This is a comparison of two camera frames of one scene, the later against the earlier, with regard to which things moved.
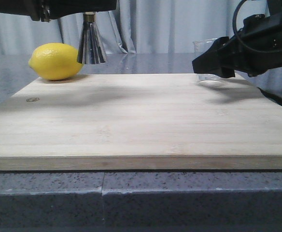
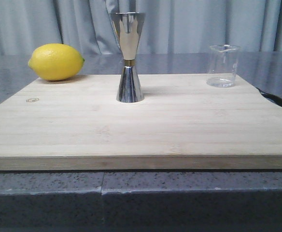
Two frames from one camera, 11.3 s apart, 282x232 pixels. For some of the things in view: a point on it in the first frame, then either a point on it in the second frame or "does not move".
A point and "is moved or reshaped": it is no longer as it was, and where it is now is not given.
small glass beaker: (202, 47) is moved or reshaped
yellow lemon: (55, 61) does not move
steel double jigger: (91, 50) to (127, 26)
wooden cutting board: (145, 121) does not move
